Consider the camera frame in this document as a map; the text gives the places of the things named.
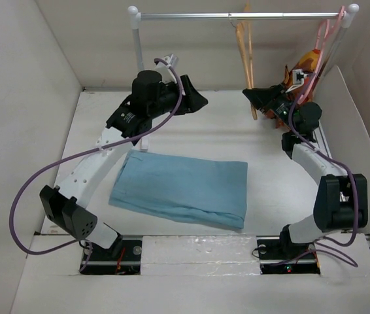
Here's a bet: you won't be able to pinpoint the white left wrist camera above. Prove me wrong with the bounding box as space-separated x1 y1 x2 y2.
154 54 178 73

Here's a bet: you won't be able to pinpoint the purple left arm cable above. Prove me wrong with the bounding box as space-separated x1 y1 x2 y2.
9 58 186 273

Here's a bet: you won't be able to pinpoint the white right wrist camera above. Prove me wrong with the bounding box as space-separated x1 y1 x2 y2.
286 69 313 93

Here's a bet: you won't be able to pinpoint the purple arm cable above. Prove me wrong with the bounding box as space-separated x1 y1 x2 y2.
275 73 361 268
9 58 186 273

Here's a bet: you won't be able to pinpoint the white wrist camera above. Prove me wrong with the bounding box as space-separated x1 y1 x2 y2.
154 54 178 73
286 69 313 93

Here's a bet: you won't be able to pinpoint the pink plastic clothes hanger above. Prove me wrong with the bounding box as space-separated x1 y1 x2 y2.
297 6 345 105

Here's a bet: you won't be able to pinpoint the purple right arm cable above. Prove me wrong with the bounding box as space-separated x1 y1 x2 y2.
275 73 361 268

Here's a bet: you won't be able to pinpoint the white metal clothes rack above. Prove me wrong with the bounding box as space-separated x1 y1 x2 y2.
127 3 361 151

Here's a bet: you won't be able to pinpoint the wooden clothes hanger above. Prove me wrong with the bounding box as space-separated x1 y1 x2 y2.
229 1 260 121

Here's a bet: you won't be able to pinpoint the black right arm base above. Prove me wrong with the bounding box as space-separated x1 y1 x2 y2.
252 236 320 275

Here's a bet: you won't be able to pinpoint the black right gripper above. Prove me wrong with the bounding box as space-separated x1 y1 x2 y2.
243 82 297 131

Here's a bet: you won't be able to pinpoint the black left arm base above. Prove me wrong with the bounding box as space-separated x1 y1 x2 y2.
79 235 143 275

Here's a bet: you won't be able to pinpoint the light blue trousers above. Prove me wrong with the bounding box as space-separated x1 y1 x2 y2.
109 150 248 230

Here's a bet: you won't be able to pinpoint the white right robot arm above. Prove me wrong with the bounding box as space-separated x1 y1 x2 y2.
243 84 369 258

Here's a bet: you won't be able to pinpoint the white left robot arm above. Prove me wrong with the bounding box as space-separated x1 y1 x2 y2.
39 68 208 260

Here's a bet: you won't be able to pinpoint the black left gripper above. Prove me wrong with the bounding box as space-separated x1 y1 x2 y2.
148 76 207 120

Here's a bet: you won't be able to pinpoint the orange camouflage garment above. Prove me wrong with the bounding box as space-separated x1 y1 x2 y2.
270 49 319 128

